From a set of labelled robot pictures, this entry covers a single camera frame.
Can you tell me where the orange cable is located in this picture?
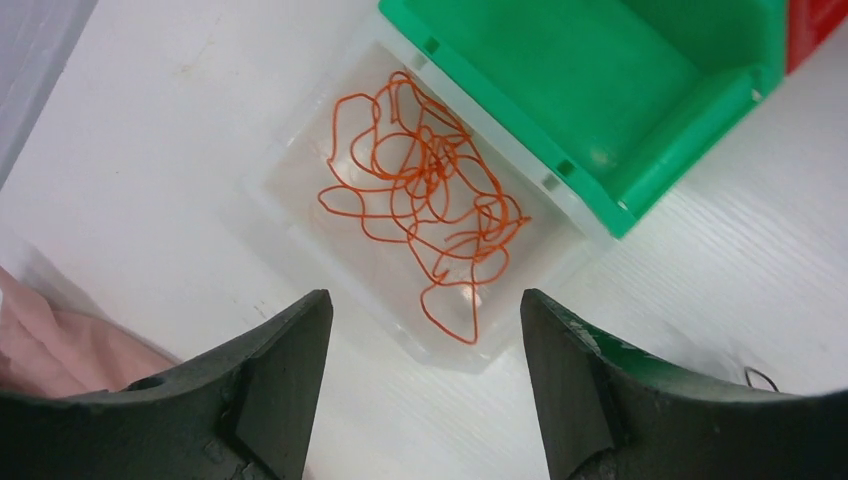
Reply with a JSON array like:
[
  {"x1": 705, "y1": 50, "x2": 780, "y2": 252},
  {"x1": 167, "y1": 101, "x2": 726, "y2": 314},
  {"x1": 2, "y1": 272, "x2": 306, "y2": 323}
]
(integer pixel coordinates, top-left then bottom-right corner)
[{"x1": 317, "y1": 70, "x2": 533, "y2": 347}]

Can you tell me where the green plastic bin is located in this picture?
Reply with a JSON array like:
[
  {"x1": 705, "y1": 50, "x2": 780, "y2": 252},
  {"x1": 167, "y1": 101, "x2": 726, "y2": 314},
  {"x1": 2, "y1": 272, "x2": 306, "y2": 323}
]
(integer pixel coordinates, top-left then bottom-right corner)
[{"x1": 378, "y1": 0, "x2": 788, "y2": 238}]

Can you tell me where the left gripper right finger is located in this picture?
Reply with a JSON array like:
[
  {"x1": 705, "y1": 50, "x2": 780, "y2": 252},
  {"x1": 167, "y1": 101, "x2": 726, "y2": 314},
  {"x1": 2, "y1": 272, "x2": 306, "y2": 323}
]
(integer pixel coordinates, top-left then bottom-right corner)
[{"x1": 520, "y1": 289, "x2": 847, "y2": 479}]

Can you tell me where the pink cloth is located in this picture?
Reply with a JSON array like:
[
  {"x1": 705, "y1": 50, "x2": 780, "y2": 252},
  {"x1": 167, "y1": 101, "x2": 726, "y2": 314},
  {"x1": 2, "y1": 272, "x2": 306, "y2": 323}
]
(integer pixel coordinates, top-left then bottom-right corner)
[{"x1": 1, "y1": 270, "x2": 175, "y2": 398}]

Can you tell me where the black cable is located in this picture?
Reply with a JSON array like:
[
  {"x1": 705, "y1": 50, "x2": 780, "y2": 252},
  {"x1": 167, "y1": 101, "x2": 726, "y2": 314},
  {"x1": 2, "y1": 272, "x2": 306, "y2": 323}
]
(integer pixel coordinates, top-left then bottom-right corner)
[{"x1": 743, "y1": 366, "x2": 782, "y2": 393}]

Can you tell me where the red plastic bin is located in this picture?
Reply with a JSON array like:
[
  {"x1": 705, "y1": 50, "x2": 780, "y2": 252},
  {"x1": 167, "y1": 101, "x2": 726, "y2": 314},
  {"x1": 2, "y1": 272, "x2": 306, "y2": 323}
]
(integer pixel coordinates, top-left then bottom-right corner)
[{"x1": 786, "y1": 0, "x2": 847, "y2": 74}]

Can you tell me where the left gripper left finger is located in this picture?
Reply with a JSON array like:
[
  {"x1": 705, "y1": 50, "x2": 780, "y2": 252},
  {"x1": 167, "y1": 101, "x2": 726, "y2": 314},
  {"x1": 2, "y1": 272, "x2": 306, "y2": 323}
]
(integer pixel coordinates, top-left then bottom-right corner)
[{"x1": 1, "y1": 290, "x2": 333, "y2": 479}]

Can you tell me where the clear plastic bin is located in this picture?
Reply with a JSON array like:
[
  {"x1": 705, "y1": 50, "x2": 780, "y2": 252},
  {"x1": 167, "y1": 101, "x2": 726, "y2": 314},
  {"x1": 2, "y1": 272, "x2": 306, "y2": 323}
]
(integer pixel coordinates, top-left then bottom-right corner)
[{"x1": 244, "y1": 13, "x2": 613, "y2": 373}]

